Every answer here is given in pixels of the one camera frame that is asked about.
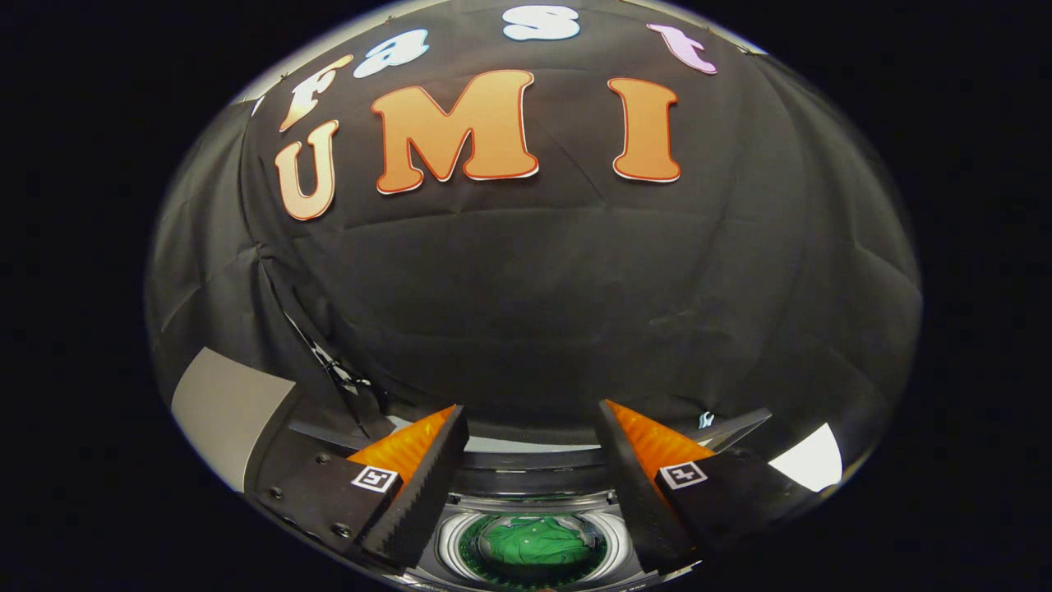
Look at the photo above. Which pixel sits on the black backdrop cloth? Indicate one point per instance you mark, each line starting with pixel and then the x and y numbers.
pixel 534 288

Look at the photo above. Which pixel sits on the green polo shirt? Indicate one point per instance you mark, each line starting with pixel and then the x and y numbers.
pixel 534 541

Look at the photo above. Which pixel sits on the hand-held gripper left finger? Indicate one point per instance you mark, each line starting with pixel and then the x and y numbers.
pixel 427 493

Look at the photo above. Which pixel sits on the white table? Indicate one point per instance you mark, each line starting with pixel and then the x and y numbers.
pixel 809 460

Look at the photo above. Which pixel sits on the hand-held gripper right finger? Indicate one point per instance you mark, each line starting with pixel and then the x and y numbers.
pixel 637 493

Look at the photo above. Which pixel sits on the grey washing machine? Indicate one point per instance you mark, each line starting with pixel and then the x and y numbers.
pixel 450 538

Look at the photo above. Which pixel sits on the grey cabinet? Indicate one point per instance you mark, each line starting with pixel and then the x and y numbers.
pixel 230 411

